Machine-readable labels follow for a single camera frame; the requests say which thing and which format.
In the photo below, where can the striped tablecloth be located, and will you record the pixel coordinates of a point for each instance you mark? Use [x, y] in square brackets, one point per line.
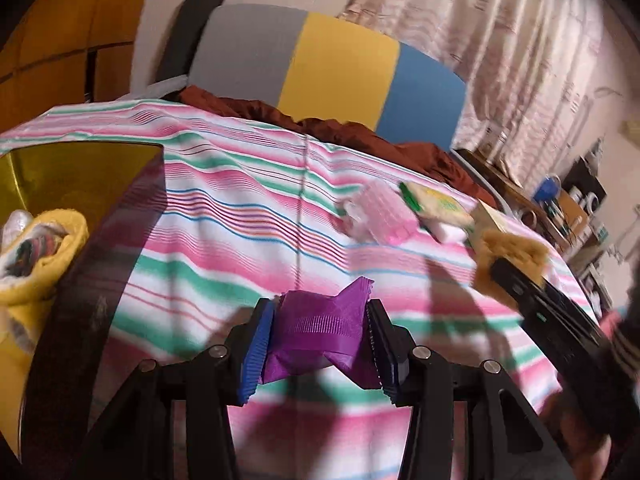
[225, 210]

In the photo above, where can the purple cloth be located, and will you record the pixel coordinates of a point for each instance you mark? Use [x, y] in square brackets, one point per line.
[320, 330]

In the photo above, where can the white block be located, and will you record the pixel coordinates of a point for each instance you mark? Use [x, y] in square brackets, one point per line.
[450, 234]

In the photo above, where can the colourful packet with yellow cloth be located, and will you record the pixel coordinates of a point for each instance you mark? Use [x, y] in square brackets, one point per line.
[55, 250]

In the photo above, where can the wooden side table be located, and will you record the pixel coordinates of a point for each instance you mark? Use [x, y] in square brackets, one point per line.
[500, 180]

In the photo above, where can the cluttered dark shelf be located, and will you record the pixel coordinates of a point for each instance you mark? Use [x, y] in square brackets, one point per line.
[580, 195]

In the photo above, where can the pink packaged sponge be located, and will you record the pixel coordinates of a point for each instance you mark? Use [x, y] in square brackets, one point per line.
[385, 210]

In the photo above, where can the patterned curtain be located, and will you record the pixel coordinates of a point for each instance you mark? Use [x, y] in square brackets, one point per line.
[500, 35]

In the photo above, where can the yellow bin with brown rim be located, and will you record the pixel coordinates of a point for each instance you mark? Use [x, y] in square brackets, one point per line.
[75, 170]

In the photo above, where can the blue jug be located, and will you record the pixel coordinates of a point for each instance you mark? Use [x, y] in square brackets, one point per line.
[547, 190]

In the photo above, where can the plain cream box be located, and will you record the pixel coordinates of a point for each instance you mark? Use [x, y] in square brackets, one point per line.
[492, 217]

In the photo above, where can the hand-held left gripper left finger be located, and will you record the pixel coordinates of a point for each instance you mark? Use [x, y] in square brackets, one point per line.
[255, 350]

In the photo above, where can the orange wooden wardrobe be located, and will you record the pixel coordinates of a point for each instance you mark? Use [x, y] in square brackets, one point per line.
[75, 35]

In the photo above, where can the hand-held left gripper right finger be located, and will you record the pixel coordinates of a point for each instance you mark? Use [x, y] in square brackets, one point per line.
[382, 355]

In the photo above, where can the grey yellow blue headboard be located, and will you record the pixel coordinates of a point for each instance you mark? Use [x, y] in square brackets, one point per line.
[340, 65]

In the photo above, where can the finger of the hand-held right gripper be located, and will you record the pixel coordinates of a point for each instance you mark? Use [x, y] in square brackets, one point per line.
[515, 282]

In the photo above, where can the red-brown cloth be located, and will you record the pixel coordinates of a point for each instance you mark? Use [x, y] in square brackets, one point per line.
[350, 132]

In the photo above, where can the yellow cat-shaped sponge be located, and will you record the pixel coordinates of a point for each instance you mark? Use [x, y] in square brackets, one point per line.
[515, 250]

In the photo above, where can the yellow sponge packet green label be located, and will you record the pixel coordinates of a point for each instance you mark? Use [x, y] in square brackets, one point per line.
[440, 205]

